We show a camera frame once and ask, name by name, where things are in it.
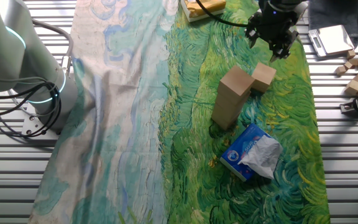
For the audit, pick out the green blue painting print cloth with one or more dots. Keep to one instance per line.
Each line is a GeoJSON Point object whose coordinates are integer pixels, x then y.
{"type": "Point", "coordinates": [120, 109]}

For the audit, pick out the gold tissue pack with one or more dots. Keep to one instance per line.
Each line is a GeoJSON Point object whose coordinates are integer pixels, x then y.
{"type": "Point", "coordinates": [204, 7]}

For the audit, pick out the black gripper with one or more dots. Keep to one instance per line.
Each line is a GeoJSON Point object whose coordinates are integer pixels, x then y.
{"type": "Point", "coordinates": [275, 25]}

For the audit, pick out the blue tissue pack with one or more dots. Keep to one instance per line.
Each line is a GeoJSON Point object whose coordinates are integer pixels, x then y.
{"type": "Point", "coordinates": [241, 146]}

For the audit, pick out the dark grey cloth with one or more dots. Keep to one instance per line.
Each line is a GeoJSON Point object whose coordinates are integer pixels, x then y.
{"type": "Point", "coordinates": [337, 12]}

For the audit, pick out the wooden cube block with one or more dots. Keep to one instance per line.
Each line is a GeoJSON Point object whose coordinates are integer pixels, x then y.
{"type": "Point", "coordinates": [228, 101]}
{"type": "Point", "coordinates": [264, 76]}
{"type": "Point", "coordinates": [221, 124]}
{"type": "Point", "coordinates": [235, 81]}
{"type": "Point", "coordinates": [225, 113]}

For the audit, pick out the silver digital scale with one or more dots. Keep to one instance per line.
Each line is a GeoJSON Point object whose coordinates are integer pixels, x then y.
{"type": "Point", "coordinates": [334, 39]}

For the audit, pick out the metal base plate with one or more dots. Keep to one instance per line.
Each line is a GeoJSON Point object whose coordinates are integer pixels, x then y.
{"type": "Point", "coordinates": [31, 126]}

